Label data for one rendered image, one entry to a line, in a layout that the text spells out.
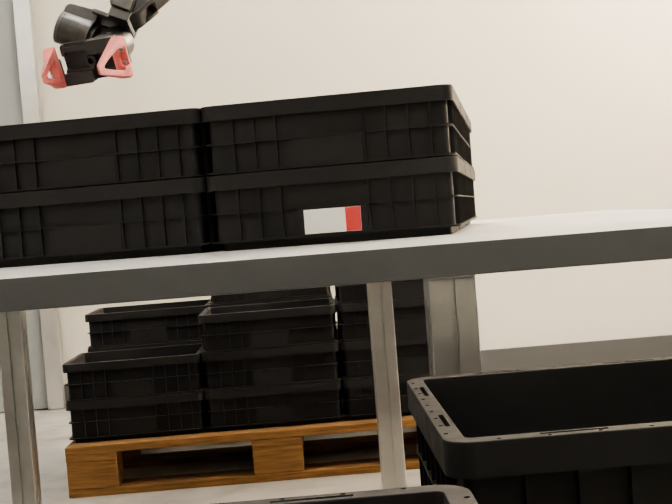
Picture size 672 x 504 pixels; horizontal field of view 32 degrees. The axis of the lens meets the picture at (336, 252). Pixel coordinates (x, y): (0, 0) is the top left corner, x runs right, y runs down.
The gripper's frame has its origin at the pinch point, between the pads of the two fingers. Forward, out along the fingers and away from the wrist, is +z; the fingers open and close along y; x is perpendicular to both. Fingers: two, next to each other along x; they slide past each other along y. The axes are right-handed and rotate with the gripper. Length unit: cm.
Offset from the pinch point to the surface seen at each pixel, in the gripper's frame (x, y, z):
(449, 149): 22, 56, -4
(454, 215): 31, 56, 0
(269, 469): 141, -27, -99
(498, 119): 116, 25, -321
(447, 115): 17, 56, -7
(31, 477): 108, -69, -52
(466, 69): 94, 14, -326
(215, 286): 18, 34, 47
